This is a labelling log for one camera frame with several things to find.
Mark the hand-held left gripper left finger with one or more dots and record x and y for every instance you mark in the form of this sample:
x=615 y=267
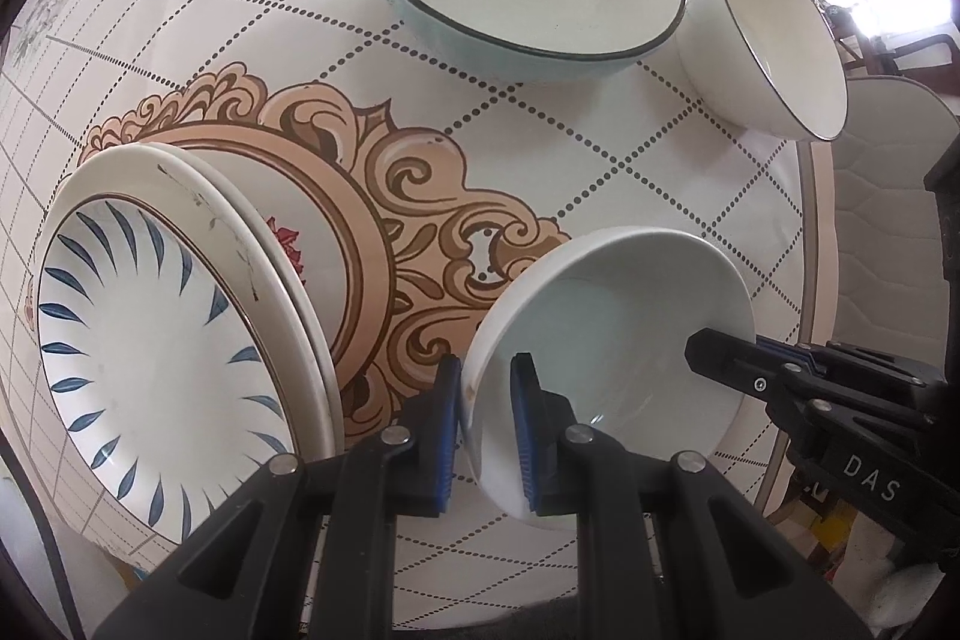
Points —
x=448 y=434

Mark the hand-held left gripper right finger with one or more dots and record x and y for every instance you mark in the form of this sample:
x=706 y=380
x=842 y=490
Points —
x=523 y=434

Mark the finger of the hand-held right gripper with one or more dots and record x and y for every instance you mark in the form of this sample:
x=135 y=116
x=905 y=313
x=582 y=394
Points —
x=724 y=359
x=847 y=356

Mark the plain white bowl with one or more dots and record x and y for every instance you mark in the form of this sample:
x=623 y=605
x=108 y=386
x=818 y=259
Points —
x=615 y=325

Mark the pink speckled white plate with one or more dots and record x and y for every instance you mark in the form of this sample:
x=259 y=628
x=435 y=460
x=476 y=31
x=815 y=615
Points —
x=300 y=302

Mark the blue leaf pattern plate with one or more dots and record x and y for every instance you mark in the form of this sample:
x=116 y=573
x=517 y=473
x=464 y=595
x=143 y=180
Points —
x=150 y=370

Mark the grey chair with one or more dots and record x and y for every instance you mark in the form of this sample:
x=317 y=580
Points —
x=885 y=197

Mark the floral printed tablecloth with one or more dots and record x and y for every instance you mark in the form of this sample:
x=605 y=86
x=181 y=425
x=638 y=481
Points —
x=525 y=160

